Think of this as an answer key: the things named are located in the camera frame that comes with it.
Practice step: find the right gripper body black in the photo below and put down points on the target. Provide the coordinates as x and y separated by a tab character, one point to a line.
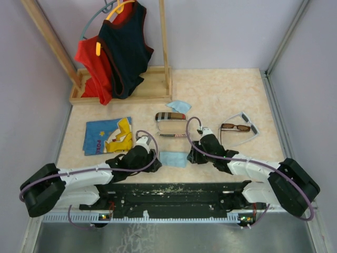
199	158

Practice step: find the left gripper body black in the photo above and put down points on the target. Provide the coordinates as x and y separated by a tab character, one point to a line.
148	159

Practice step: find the brown tortoise sunglasses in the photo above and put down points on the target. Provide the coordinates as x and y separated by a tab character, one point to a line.
232	127

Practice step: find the light blue cleaning cloth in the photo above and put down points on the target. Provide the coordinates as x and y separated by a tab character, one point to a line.
173	159

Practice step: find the flag newsprint glasses case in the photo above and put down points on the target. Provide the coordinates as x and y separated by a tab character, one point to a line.
176	132

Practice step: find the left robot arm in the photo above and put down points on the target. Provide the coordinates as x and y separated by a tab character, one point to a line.
51	187

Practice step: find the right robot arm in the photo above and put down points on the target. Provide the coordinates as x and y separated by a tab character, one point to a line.
285	184

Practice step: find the blue yellow cartoon pouch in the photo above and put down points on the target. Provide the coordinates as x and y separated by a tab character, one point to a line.
108	136

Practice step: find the plaid glasses case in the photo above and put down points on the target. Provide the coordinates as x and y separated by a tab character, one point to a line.
165	116

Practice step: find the light blue cloth rear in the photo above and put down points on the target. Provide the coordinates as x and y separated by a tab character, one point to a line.
179	106

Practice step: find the wooden clothes rack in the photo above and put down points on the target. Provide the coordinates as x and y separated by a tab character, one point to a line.
157	84

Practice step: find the red tank top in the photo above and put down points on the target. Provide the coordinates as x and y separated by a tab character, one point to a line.
100	85

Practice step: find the navy tank top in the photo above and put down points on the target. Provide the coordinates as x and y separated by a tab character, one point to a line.
128	54

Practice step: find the grey blue hanger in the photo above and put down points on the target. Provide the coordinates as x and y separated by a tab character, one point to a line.
107	8

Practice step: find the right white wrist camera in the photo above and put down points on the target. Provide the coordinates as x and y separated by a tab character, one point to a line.
204	131

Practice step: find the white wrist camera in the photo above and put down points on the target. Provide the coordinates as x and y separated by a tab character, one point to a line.
204	131
143	141

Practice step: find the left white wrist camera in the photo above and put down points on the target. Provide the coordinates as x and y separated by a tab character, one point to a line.
143	141

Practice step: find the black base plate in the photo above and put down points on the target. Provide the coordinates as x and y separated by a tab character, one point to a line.
174	200

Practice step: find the white frame sunglasses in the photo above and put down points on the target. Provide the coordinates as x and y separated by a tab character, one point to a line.
234	139

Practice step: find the aluminium rail frame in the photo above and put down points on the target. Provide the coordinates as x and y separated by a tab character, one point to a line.
321	241

